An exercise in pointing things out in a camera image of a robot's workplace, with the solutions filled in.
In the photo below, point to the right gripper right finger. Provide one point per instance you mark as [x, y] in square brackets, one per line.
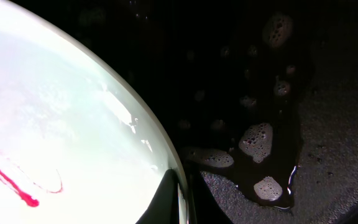
[207, 210]

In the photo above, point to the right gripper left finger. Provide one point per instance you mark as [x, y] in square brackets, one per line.
[163, 208]

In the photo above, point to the light blue plate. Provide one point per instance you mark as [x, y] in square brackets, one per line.
[77, 143]

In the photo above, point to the round black tray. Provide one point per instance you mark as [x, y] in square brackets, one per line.
[260, 96]

